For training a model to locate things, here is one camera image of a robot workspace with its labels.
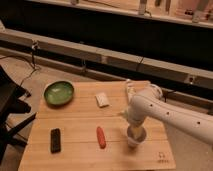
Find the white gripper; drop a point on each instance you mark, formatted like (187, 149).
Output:
(137, 131)

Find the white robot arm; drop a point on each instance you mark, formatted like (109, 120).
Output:
(147, 103)

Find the red carrot toy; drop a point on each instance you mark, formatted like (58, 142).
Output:
(101, 137)

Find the white plastic bottle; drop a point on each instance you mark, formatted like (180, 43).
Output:
(130, 90)

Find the black remote control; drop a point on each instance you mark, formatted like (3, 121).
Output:
(55, 140)

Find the green bowl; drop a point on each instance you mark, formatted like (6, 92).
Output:
(59, 93)

